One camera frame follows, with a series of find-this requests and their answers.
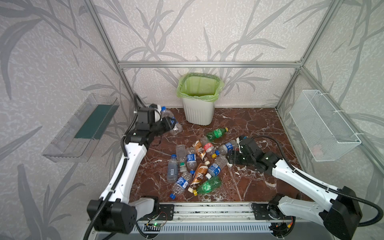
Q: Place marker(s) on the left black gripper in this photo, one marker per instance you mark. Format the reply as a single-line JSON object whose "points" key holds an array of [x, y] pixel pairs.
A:
{"points": [[166, 124]]}

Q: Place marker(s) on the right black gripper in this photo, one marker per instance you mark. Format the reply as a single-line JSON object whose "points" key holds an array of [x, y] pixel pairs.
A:
{"points": [[241, 154]]}

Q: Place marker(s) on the small water bottle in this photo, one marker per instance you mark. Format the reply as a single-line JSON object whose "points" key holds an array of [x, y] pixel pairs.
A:
{"points": [[176, 127]]}

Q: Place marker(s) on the clear bottle green cap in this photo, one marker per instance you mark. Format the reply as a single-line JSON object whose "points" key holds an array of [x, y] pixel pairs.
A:
{"points": [[181, 157]]}

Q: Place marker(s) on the water bottle blue label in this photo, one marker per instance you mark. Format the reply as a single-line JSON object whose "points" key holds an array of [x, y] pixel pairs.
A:
{"points": [[225, 148], [191, 160], [217, 166], [180, 185]]}

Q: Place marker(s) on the clear bottle blue cap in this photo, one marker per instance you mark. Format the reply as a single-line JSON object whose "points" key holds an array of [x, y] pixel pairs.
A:
{"points": [[172, 173]]}

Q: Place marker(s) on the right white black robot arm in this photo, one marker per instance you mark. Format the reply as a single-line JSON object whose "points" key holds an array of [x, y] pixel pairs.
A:
{"points": [[340, 211]]}

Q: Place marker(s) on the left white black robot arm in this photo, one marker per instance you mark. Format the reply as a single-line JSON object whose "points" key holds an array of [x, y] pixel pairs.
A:
{"points": [[113, 212]]}

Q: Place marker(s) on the white ribbed trash bin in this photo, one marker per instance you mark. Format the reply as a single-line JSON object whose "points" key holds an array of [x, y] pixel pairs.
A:
{"points": [[198, 112]]}

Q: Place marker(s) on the green plastic bin liner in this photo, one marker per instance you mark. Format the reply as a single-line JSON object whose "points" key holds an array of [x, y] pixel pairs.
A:
{"points": [[200, 86]]}

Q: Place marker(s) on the green soda bottle yellow cap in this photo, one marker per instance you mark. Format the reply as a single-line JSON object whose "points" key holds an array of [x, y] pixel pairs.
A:
{"points": [[216, 134]]}

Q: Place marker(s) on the clear bottle red label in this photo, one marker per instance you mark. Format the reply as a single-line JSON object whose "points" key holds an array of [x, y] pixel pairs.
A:
{"points": [[207, 145]]}

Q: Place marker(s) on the brown coffee bottle upper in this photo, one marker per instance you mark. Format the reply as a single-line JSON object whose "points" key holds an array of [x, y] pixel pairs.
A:
{"points": [[200, 152]]}

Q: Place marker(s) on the brown coffee bottle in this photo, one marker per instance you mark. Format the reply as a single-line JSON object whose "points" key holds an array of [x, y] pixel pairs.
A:
{"points": [[200, 152], [198, 177]]}

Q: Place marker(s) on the water bottle blue label upright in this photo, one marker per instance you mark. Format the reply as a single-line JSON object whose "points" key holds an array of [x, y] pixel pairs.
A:
{"points": [[191, 160]]}

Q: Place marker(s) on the brown coffee bottle lower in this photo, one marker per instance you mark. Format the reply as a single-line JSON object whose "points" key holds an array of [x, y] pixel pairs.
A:
{"points": [[198, 177]]}

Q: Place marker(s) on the water bottle blue label front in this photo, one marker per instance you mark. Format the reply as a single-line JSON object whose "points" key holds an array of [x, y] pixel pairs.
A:
{"points": [[180, 185]]}

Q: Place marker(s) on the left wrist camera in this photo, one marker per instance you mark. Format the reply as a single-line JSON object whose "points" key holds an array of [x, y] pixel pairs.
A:
{"points": [[148, 116]]}

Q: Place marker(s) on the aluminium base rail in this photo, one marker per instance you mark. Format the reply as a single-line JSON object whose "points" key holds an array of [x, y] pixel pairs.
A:
{"points": [[217, 212]]}

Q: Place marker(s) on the white wire mesh basket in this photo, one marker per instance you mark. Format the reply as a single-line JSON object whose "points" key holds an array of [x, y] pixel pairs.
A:
{"points": [[324, 130]]}

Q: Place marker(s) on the clear acrylic wall shelf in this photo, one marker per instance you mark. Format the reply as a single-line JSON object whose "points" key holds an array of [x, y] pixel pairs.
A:
{"points": [[80, 136]]}

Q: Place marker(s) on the aluminium frame crossbar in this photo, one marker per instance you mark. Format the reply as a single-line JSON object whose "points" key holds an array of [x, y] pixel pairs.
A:
{"points": [[199, 64]]}

